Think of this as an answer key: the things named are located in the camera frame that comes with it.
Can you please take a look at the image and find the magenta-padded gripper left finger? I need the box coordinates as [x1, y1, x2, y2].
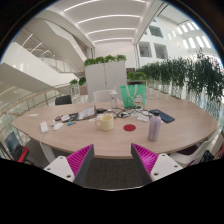
[43, 143, 95, 187]

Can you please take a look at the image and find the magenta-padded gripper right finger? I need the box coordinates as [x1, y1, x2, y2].
[130, 143, 184, 186]

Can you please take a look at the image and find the purple drink bottle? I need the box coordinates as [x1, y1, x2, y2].
[147, 111, 162, 143]

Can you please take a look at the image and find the white chair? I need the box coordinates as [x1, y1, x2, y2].
[169, 133, 221, 168]
[92, 89, 116, 103]

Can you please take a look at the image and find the white computer mouse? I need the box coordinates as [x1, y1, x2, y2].
[52, 122, 64, 131]

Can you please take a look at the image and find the white power strip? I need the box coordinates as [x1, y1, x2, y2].
[39, 121, 50, 134]

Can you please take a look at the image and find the red and black chair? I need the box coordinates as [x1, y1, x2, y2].
[0, 131, 30, 164]

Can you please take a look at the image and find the dark blue keyboard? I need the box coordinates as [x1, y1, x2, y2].
[148, 108, 176, 124]

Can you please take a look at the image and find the flat round red coaster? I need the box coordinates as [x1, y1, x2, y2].
[123, 123, 137, 132]

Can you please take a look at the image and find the white printed card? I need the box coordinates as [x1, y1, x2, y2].
[136, 114, 151, 123]

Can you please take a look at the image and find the open booklet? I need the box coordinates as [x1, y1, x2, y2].
[68, 105, 98, 122]

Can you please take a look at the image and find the cream yellow mug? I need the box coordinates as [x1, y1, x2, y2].
[94, 114, 115, 132]

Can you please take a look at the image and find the green tote bag, cat print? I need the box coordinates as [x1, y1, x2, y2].
[119, 83, 147, 110]

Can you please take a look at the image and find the clear shaker bottle, white lid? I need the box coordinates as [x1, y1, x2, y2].
[109, 89, 120, 110]

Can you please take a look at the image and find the brown planter with plants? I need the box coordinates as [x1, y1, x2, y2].
[69, 76, 88, 96]

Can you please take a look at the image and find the row of green plants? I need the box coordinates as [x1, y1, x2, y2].
[136, 49, 224, 114]

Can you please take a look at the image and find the white cabinet topped with plants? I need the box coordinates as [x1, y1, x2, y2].
[83, 54, 128, 103]

